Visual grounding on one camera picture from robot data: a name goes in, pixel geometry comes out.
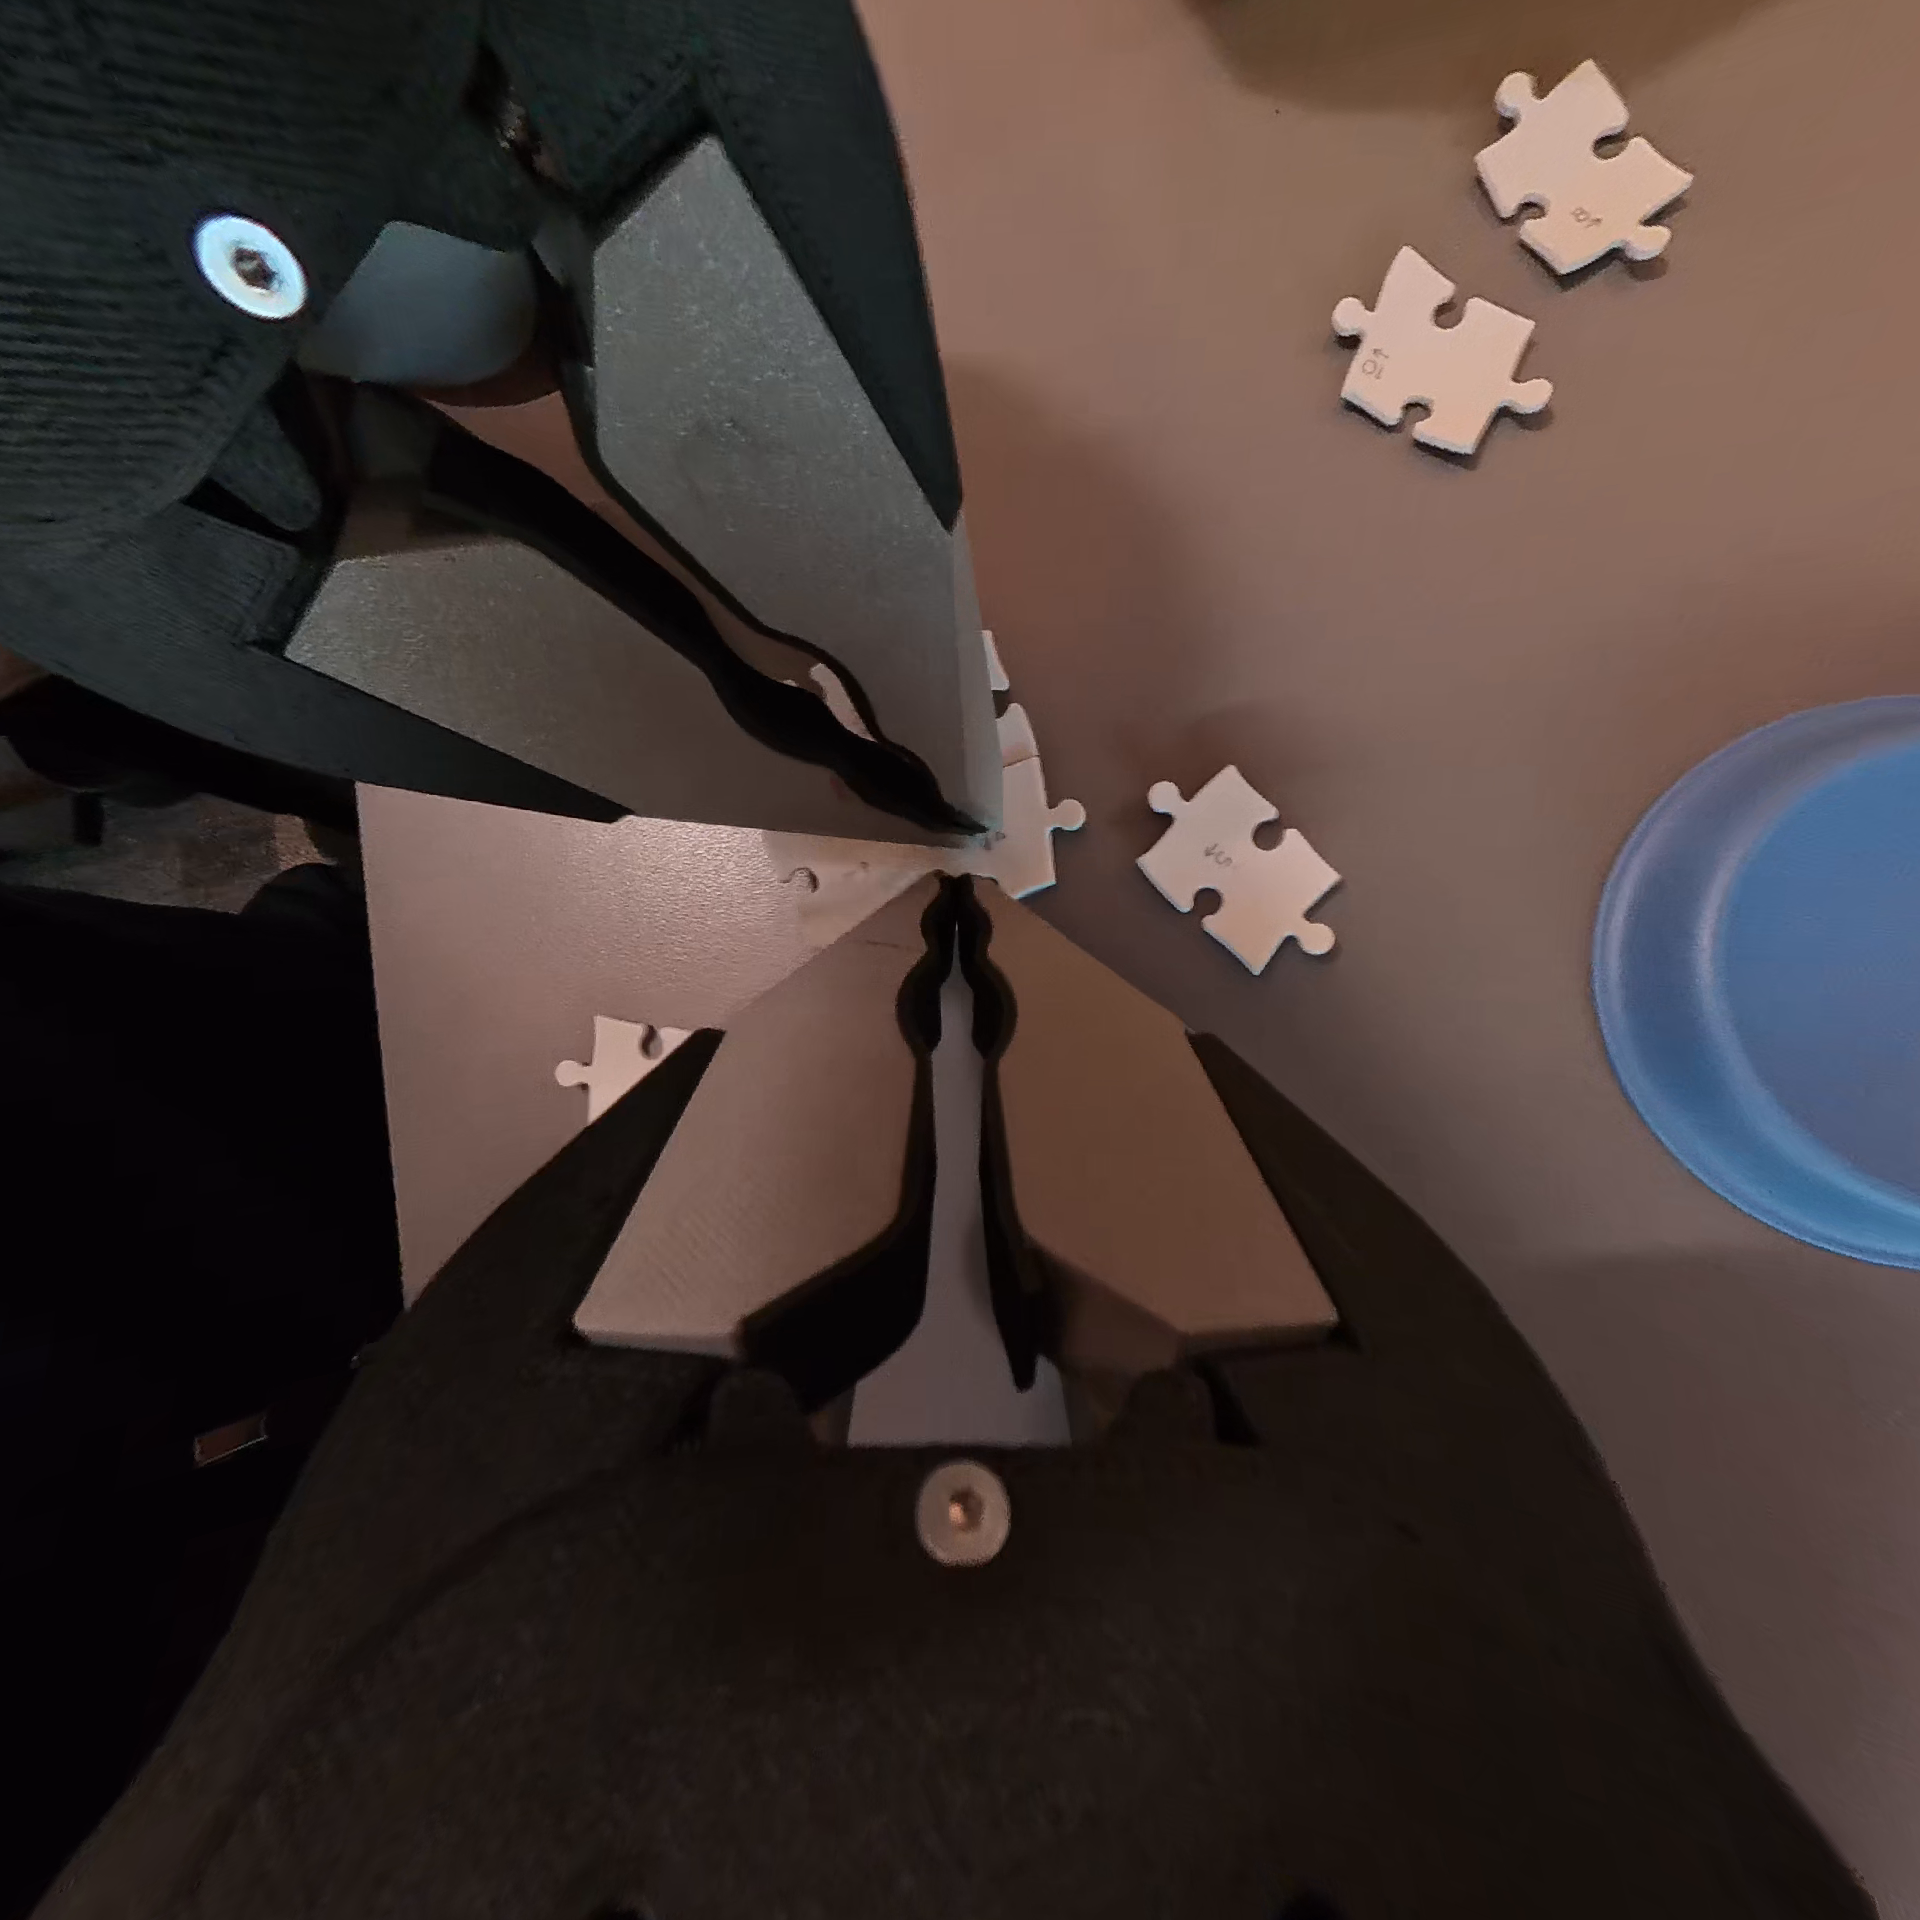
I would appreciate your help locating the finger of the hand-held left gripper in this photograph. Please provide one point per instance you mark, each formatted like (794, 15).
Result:
(748, 389)
(495, 673)

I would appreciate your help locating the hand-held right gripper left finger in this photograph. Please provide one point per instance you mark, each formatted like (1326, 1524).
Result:
(707, 1187)

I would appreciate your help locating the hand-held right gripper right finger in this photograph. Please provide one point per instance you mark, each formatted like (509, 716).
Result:
(1153, 1187)

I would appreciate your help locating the white puzzle piece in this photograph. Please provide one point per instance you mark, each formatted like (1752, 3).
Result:
(1442, 360)
(1240, 869)
(1577, 163)
(617, 1066)

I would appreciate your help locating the assembled white puzzle pieces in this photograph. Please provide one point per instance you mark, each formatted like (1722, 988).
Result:
(1037, 842)

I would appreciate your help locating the blue round plastic stand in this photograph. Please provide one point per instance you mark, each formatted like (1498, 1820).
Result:
(1800, 975)

